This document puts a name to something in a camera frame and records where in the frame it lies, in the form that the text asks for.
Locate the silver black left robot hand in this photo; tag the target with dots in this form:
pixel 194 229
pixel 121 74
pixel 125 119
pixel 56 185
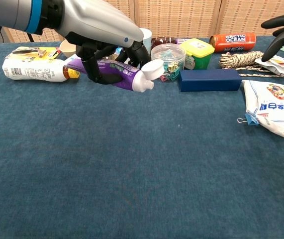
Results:
pixel 94 22

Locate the purple white toothpaste tube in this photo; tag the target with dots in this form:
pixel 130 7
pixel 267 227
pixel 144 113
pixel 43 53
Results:
pixel 126 77

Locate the white drink bottle yellow cap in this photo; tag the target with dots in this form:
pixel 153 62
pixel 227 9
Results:
pixel 32 71

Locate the beige bowl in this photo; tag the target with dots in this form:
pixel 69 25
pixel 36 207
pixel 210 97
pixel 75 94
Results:
pixel 68 49

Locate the white snack packet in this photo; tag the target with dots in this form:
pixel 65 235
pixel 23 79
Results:
pixel 281 65

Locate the orange Arctic Ocean can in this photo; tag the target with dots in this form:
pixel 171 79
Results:
pixel 233 41

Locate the yellow card with clippers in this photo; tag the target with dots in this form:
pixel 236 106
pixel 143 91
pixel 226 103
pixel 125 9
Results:
pixel 32 52

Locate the clear tub of binder clips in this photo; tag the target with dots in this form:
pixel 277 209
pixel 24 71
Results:
pixel 171 53

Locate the bamboo folding screen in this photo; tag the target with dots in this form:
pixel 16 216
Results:
pixel 181 17

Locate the small purple box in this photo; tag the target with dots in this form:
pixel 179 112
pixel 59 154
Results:
pixel 181 40

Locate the green container yellow lid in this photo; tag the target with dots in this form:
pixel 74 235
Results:
pixel 199 53

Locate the white sugar bag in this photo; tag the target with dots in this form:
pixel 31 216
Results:
pixel 271 117

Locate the navy blue rectangular box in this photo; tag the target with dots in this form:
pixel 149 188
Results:
pixel 209 79

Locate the blue binder clip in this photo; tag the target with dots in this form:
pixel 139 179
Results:
pixel 252 119

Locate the blue tablecloth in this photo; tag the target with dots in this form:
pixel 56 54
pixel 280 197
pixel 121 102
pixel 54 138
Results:
pixel 141 161

